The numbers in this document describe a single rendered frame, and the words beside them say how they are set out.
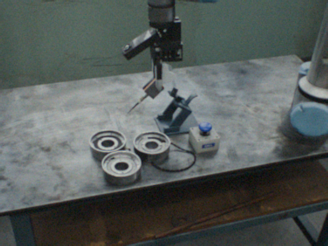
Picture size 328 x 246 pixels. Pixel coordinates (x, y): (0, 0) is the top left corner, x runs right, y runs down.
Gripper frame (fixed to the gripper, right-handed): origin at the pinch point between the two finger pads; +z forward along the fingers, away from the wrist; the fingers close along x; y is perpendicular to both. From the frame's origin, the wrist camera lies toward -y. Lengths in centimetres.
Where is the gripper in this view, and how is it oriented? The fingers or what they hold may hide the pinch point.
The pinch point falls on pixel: (156, 85)
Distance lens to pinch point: 134.6
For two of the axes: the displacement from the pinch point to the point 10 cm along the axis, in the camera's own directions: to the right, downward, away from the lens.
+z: 0.2, 8.4, 5.5
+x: -2.1, -5.3, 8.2
